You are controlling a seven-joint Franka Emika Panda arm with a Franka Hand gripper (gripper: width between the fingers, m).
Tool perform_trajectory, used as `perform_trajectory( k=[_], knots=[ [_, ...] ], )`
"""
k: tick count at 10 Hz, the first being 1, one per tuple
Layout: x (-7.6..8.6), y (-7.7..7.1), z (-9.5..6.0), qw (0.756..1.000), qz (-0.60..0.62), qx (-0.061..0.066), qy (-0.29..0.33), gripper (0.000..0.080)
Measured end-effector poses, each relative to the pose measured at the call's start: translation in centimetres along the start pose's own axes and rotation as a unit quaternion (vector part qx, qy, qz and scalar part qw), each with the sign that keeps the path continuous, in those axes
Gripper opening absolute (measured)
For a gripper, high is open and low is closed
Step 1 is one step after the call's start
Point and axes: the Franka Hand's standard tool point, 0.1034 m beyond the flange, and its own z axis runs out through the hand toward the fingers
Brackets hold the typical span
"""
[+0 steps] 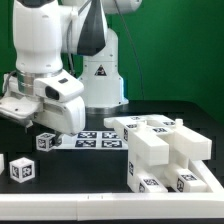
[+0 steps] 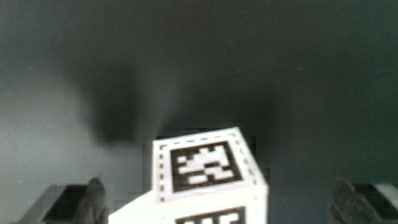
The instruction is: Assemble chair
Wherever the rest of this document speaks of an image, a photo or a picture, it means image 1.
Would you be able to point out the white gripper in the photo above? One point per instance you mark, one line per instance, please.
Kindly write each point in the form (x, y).
(66, 116)

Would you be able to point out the small white tagged cube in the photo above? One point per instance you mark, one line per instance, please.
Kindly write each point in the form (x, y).
(45, 142)

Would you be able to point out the long white chair back part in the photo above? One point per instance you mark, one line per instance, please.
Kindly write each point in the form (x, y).
(140, 138)

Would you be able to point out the white tagged chair part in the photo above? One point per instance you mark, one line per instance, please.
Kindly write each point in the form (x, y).
(182, 140)

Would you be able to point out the white chair seat part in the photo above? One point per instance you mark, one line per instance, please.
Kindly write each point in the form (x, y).
(164, 173)

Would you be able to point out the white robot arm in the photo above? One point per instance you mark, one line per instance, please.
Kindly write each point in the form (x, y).
(66, 64)

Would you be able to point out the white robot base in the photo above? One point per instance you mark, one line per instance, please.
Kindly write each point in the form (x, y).
(103, 86)

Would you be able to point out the white tagged cube left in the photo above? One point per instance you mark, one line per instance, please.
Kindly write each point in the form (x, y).
(22, 169)

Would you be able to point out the paper sheet with tags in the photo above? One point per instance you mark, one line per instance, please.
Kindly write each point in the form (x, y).
(97, 140)

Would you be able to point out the white part at left edge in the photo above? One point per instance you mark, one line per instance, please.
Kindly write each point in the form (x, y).
(1, 163)

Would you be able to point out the white L-shaped fence frame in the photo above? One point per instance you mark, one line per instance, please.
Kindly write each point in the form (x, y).
(117, 206)

